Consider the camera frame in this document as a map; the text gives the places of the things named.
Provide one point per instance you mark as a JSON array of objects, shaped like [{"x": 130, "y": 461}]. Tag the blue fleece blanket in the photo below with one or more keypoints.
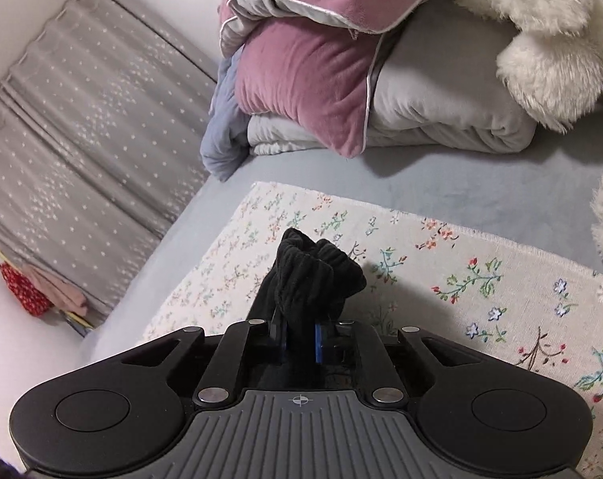
[{"x": 224, "y": 129}]

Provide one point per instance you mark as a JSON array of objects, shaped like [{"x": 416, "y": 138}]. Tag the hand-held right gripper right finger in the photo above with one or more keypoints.
[{"x": 366, "y": 354}]

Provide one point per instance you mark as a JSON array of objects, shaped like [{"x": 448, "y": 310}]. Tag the folded grey quilt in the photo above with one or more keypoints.
[{"x": 441, "y": 105}]

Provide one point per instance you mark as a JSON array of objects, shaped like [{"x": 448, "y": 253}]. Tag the black fleece pants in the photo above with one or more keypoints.
[{"x": 306, "y": 279}]

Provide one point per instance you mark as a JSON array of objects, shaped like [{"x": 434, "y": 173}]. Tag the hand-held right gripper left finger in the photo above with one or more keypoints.
[{"x": 231, "y": 354}]

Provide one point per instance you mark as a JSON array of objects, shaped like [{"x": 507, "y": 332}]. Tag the floral printed cloth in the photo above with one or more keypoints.
[{"x": 431, "y": 284}]

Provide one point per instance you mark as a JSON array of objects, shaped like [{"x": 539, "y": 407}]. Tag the large pink pillow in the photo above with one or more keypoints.
[{"x": 306, "y": 85}]

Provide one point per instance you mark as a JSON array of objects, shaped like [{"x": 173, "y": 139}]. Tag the grey star-print curtain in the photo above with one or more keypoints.
[{"x": 82, "y": 134}]

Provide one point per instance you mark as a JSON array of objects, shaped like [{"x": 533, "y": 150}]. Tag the pink hanging towel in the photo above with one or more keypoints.
[{"x": 62, "y": 292}]

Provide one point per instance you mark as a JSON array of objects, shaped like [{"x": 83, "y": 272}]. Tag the white plush toy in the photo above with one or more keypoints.
[{"x": 545, "y": 25}]

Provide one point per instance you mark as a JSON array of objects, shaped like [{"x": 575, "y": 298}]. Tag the bed with grey-blue sheet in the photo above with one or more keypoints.
[{"x": 456, "y": 184}]

